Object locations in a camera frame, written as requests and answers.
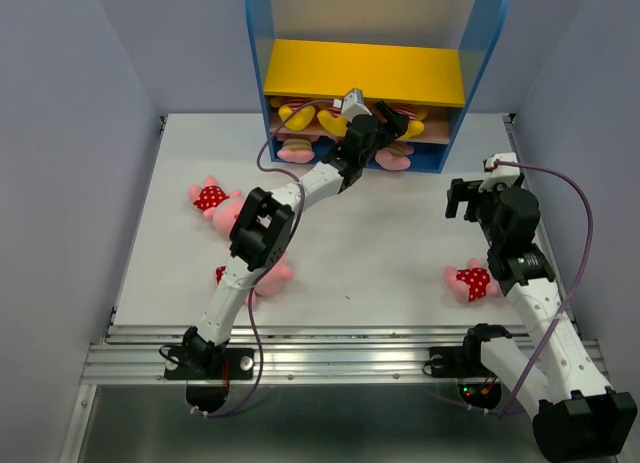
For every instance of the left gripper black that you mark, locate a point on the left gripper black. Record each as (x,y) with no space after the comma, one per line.
(392,126)

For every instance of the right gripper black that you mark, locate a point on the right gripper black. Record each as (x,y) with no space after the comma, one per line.
(463,190)

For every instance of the yellow bear plush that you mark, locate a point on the yellow bear plush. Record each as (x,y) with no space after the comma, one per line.
(416,115)
(296,112)
(333,121)

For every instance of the pink pig plush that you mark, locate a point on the pink pig plush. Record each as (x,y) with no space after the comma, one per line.
(471,283)
(272,278)

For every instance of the pink frog plush striped shirt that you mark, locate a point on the pink frog plush striped shirt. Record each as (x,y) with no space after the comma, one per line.
(296,148)

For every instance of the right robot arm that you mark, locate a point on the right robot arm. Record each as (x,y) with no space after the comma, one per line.
(575,412)

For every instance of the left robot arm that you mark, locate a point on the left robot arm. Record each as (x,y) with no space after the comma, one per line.
(268,220)

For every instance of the brown lower shelf board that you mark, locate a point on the brown lower shelf board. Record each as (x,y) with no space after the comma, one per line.
(436,130)

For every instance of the blue wooden toy shelf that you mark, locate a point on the blue wooden toy shelf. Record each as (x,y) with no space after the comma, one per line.
(471,27)

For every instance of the pink pig plush dotted dress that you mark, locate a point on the pink pig plush dotted dress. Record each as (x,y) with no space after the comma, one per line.
(217,206)

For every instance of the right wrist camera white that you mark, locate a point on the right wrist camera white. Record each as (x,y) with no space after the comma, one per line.
(499,170)

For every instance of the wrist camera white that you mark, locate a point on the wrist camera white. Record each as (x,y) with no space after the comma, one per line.
(352,105)
(499,170)

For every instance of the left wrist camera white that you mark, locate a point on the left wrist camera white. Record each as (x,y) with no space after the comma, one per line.
(352,105)

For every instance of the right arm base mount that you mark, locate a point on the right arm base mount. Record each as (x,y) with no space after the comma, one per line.
(476,385)

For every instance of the aluminium rail frame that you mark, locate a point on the aluminium rail frame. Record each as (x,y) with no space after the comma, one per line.
(345,346)

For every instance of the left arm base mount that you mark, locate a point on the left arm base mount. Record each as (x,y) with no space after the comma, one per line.
(208,386)

